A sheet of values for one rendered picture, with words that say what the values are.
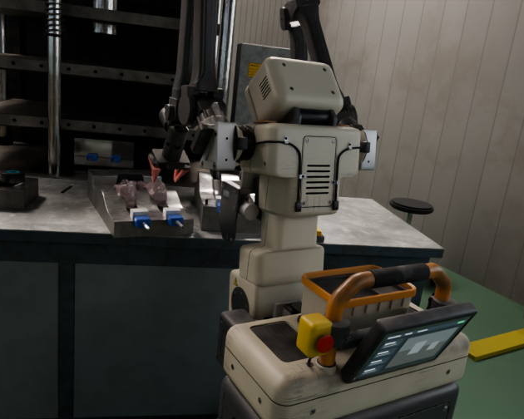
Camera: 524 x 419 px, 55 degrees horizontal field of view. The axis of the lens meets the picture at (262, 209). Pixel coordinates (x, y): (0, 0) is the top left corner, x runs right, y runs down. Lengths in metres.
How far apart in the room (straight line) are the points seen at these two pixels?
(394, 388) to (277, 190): 0.52
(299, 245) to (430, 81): 3.24
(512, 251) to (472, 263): 0.35
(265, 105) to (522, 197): 2.83
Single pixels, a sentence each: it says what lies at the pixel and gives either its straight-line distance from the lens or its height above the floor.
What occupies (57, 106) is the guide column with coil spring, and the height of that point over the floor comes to 1.10.
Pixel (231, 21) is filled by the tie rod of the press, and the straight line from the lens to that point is 2.41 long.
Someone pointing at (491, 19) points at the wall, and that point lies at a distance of 4.16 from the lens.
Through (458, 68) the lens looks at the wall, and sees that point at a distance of 4.25.
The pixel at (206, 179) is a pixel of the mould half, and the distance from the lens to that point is 1.98.
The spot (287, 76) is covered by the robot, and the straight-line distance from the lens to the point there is 1.26.
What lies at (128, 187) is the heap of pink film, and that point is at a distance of 1.80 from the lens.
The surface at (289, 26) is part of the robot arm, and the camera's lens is 1.70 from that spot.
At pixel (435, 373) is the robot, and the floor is 0.74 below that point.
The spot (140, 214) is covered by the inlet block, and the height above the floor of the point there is 0.87.
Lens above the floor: 1.35
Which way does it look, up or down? 15 degrees down
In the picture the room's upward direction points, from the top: 7 degrees clockwise
